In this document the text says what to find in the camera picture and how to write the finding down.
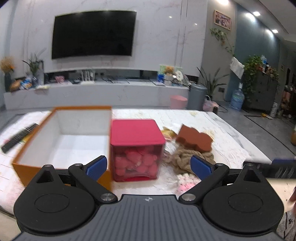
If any brown bear-shaped sponge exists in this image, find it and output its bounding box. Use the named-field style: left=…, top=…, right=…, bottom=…
left=176, top=125, right=213, bottom=153

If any wall-mounted black television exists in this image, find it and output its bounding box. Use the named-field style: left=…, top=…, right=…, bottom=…
left=52, top=10, right=137, bottom=59

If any tall green floor plant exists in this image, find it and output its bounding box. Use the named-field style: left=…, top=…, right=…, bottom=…
left=197, top=67, right=229, bottom=99

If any pink space heater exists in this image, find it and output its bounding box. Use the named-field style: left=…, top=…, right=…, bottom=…
left=203, top=95, right=219, bottom=114

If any grey pedal trash can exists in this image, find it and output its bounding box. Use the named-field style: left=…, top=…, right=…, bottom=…
left=187, top=83, right=208, bottom=110

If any red lidded storage cube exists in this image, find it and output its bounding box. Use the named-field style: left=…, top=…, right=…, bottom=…
left=110, top=119, right=166, bottom=182

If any orange cardboard box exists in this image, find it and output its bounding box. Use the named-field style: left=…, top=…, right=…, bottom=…
left=12, top=106, right=112, bottom=186

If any white wifi router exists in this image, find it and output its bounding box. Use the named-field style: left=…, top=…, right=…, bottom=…
left=80, top=70, right=95, bottom=85

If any pink white marshmallow toy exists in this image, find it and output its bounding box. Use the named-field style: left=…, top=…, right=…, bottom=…
left=177, top=173, right=201, bottom=195

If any yellow snack packet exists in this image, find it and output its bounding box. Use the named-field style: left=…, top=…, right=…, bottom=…
left=161, top=126, right=177, bottom=141

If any pink waste bin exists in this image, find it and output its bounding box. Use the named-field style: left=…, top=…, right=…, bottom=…
left=170, top=95, right=188, bottom=109

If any white TV console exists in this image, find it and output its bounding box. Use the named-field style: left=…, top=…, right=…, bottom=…
left=4, top=81, right=189, bottom=110

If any white lace table cloth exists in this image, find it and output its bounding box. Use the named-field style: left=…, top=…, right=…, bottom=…
left=1, top=107, right=270, bottom=213

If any teddy bear toy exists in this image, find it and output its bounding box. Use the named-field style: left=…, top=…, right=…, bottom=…
left=164, top=66, right=175, bottom=76

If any framed wall picture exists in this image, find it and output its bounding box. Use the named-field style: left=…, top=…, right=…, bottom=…
left=214, top=10, right=232, bottom=31

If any dried flower vase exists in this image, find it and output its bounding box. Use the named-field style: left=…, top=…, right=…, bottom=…
left=1, top=56, right=15, bottom=92

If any beige knitted scarf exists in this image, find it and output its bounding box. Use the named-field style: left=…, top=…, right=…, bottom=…
left=163, top=147, right=216, bottom=174

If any dark grey cabinet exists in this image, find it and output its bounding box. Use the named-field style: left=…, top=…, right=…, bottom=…
left=244, top=72, right=278, bottom=113

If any blue water bottle jug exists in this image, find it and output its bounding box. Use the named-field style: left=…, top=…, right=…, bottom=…
left=230, top=82, right=245, bottom=111

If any black remote control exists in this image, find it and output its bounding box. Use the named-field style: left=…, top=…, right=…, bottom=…
left=1, top=123, right=39, bottom=154

